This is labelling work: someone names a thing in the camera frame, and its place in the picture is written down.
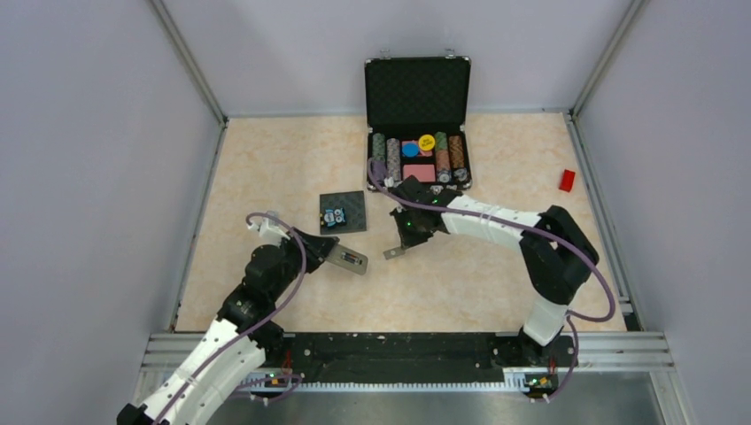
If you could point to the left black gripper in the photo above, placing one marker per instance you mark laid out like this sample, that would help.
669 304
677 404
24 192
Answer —
316 247

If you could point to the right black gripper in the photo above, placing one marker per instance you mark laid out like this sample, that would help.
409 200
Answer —
409 240

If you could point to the grey remote battery cover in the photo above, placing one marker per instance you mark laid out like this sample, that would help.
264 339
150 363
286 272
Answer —
394 253

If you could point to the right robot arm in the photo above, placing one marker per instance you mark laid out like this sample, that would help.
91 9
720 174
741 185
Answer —
558 256

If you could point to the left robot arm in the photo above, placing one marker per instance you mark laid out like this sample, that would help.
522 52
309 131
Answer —
240 336

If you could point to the black foam battery tray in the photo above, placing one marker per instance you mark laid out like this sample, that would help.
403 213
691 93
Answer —
342 213

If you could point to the pink card deck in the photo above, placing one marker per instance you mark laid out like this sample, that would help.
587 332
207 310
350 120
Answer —
425 173

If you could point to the blue round chip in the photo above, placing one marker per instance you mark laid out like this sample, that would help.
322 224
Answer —
410 149

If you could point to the yellow round chip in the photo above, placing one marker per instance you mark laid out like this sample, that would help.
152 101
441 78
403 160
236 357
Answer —
427 142

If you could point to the black poker chip case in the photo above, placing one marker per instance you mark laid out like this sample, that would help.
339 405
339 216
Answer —
410 97

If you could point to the red toy brick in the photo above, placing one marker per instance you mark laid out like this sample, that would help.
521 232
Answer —
567 181

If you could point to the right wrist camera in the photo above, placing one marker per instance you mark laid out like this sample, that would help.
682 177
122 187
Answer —
391 183

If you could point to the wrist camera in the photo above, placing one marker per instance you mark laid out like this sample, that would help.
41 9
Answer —
268 226
391 183

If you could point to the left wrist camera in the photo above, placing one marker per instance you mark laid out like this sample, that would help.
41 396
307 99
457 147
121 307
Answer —
268 226

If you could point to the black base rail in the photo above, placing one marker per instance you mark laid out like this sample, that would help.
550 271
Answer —
414 358

